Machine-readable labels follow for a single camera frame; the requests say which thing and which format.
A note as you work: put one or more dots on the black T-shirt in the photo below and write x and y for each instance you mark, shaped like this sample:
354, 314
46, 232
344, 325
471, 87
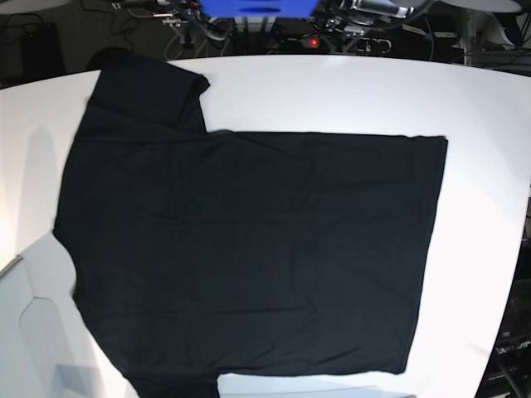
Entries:
203, 253

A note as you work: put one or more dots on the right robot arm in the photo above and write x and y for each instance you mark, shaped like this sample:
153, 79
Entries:
171, 13

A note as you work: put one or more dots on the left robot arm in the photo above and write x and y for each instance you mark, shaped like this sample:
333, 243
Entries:
360, 17

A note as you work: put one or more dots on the black power strip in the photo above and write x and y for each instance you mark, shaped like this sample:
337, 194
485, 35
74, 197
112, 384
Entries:
326, 45

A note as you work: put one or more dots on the blue box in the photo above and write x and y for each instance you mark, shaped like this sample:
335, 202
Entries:
259, 8

